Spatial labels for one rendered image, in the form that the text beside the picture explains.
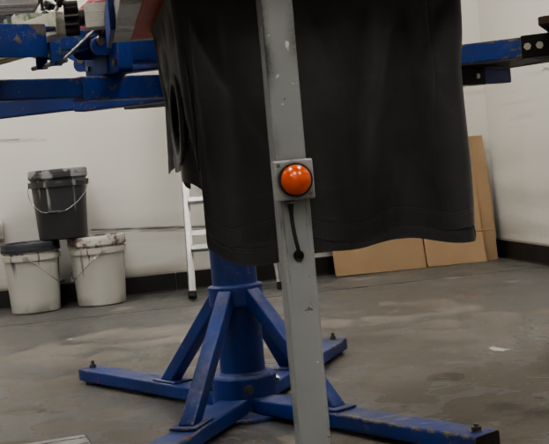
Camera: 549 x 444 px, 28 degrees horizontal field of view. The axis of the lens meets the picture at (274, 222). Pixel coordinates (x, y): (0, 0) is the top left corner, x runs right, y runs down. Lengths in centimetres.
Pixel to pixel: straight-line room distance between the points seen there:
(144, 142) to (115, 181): 28
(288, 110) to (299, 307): 25
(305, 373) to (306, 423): 6
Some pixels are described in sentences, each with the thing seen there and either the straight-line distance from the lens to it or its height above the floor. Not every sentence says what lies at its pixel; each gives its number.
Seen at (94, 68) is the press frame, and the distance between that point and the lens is 285.
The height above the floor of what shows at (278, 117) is 73.
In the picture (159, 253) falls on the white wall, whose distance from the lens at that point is 630.
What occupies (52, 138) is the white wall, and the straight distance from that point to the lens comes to 628.
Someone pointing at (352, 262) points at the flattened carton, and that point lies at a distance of 630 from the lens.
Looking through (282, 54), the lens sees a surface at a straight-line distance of 138.
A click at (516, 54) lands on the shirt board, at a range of 279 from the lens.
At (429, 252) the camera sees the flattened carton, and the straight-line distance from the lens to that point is 642.
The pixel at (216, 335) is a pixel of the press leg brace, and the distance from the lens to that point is 287.
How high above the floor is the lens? 67
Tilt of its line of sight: 3 degrees down
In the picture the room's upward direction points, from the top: 5 degrees counter-clockwise
